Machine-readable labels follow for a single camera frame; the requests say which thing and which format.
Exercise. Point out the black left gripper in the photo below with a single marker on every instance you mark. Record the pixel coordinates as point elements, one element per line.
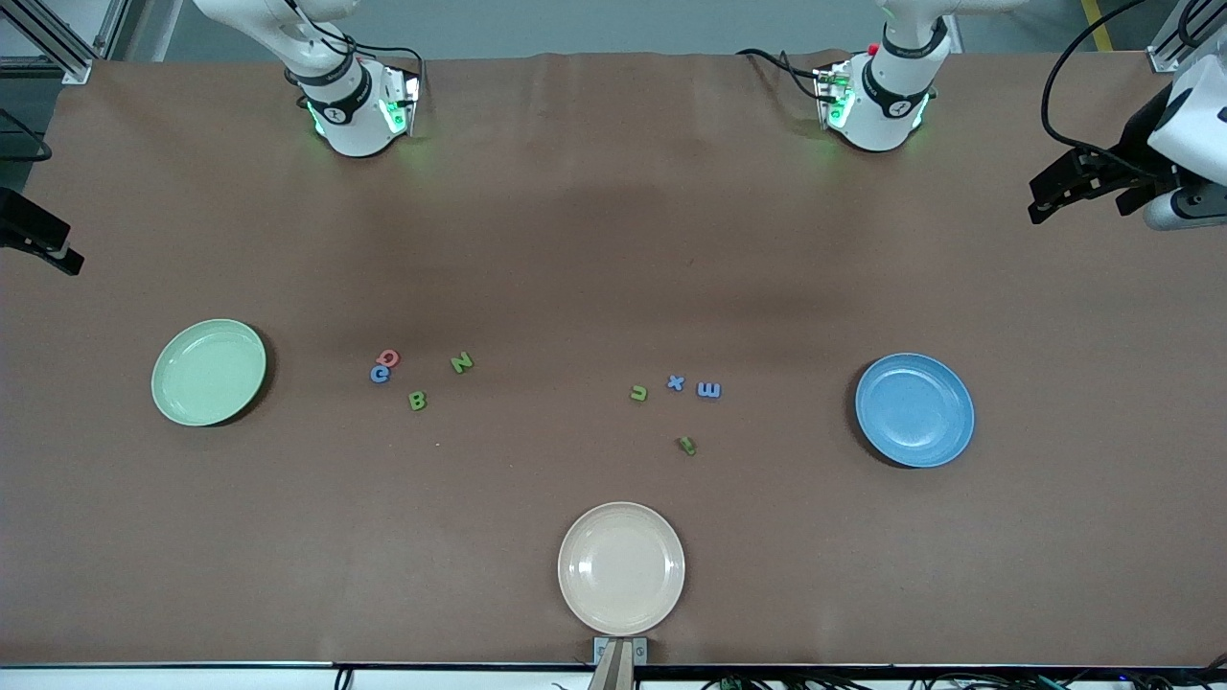
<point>1144,128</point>

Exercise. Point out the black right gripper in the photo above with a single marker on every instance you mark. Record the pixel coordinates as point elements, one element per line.
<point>29,228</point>

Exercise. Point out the blue letter C block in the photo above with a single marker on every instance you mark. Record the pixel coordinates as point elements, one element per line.
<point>374,375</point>

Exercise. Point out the pink letter Q block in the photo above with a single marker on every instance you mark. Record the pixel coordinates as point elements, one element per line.
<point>394,358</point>

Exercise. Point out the green letter B block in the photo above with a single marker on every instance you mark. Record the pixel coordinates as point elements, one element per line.
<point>417,401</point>

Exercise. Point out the green letter N block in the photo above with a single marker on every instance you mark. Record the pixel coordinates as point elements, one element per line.
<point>462,362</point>

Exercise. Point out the blue letter m block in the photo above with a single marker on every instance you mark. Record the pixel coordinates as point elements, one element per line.
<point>708,390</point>

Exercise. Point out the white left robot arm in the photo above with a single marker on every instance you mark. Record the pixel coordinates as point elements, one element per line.
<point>882,115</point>

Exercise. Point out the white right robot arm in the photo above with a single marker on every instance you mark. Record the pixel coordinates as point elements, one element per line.
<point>355,125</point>

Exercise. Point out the light green plate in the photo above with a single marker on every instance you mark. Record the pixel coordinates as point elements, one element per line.
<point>209,374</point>

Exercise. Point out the blue plate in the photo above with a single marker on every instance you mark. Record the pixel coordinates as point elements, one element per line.
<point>915,412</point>

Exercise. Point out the brown table cover mat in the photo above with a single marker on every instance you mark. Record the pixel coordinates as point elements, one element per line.
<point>575,240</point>

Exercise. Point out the beige plate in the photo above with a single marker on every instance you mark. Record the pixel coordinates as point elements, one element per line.
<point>621,569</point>

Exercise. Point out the aluminium frame profile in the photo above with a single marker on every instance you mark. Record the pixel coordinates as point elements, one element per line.
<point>72,65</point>
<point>1165,53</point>

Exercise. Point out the white table edge rail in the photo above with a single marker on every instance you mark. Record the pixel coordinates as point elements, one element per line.
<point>192,678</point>

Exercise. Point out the metal bracket with beige bar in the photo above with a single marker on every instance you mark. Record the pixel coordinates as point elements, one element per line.
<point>620,661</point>

